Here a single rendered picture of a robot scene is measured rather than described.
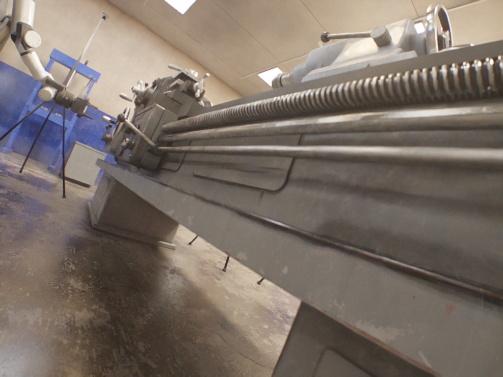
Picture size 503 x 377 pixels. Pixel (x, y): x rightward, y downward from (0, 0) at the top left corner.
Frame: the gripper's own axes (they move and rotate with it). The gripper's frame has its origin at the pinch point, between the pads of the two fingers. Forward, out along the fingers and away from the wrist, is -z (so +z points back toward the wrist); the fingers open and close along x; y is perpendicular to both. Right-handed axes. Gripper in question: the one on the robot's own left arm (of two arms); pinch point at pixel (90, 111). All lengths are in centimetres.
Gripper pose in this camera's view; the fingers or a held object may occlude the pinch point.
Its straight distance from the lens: 157.7
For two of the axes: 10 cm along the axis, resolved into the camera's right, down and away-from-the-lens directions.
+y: -5.9, -0.7, 8.1
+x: 3.4, -9.3, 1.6
